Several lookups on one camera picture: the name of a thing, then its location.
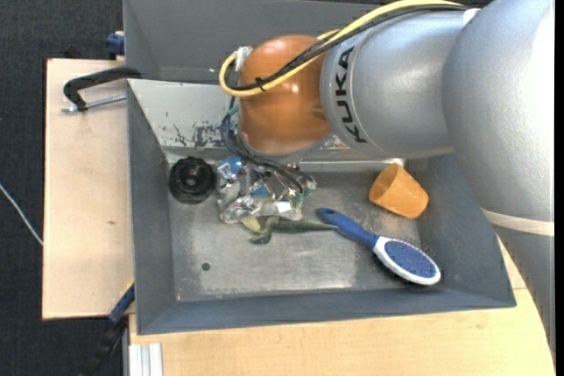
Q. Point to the black ribbed round wheel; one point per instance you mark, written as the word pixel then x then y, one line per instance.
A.
pixel 192 180

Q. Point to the pale flat board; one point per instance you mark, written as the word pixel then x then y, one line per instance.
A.
pixel 83 207

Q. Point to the blue and white brush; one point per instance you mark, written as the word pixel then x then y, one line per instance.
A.
pixel 407 262

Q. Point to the orange plastic cup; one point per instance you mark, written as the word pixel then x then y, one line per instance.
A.
pixel 398 191

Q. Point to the grey metal bin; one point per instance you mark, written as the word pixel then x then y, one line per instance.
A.
pixel 273 268

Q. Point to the green toy lizard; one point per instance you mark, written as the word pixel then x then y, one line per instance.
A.
pixel 288 226

